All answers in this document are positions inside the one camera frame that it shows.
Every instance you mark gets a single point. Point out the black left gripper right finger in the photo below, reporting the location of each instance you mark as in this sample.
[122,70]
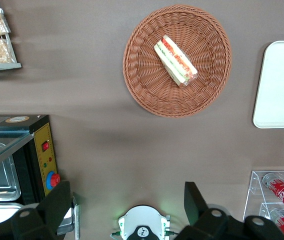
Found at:
[197,207]

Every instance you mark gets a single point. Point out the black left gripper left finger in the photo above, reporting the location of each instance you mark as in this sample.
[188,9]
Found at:
[54,207]

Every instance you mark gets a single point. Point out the plastic sandwich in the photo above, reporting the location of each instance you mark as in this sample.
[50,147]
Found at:
[175,61]

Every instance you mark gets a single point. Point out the brown round wicker basket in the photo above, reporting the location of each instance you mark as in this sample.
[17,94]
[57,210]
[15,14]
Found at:
[144,75]

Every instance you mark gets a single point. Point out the cream plastic tray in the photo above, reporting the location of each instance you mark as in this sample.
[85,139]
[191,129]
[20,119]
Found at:
[282,87]

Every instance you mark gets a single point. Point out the black glass food warmer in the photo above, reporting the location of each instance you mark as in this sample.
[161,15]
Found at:
[48,155]

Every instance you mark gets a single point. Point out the clear acrylic bottle rack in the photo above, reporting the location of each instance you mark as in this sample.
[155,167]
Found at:
[255,190]

